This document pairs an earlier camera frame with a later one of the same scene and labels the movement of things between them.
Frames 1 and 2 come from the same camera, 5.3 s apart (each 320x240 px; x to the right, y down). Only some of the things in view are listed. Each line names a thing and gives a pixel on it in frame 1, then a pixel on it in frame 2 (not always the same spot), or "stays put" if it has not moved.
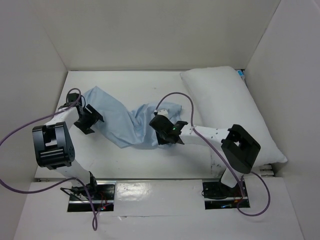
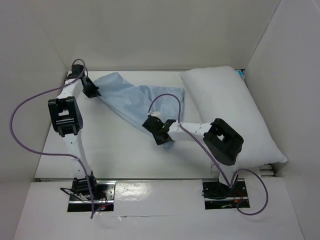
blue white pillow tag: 240,73 stays put
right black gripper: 158,124 stays put
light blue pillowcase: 127,127 -> 135,102
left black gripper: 94,116 -> 93,92
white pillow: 223,97 stays put
